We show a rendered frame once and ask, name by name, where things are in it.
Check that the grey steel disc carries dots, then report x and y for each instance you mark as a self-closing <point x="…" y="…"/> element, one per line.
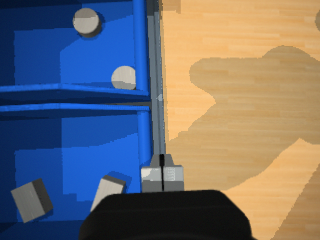
<point x="124" y="78"/>

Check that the blue bin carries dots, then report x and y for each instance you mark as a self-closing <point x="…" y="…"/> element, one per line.
<point x="39" y="45"/>
<point x="70" y="146"/>

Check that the grey round disc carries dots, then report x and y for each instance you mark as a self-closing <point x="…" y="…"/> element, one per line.
<point x="87" y="22"/>

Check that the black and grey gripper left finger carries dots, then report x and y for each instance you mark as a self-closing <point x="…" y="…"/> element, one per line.
<point x="151" y="176"/>

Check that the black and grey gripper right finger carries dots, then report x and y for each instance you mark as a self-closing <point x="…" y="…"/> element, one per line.
<point x="173" y="175"/>

